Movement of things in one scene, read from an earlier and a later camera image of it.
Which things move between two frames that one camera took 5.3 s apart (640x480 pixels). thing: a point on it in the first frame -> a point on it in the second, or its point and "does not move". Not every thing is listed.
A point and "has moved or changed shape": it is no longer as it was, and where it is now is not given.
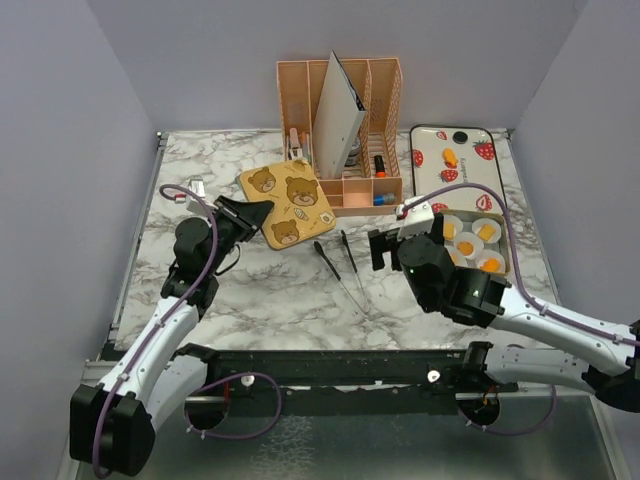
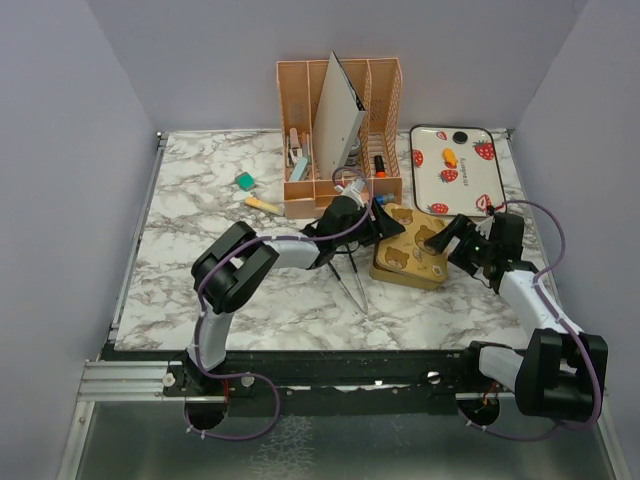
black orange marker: x=380 y=168 does not move
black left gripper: x=247 y=216 -> x=382 y=225
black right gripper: x=382 y=241 -> x=464 y=229
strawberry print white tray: x=443 y=156 does not move
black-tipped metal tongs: x=318 y=248 does not move
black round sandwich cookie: x=460 y=137 does not move
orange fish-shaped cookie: x=449 y=156 does not move
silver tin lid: x=301 y=210 has moved or changed shape
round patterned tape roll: x=354 y=153 does not move
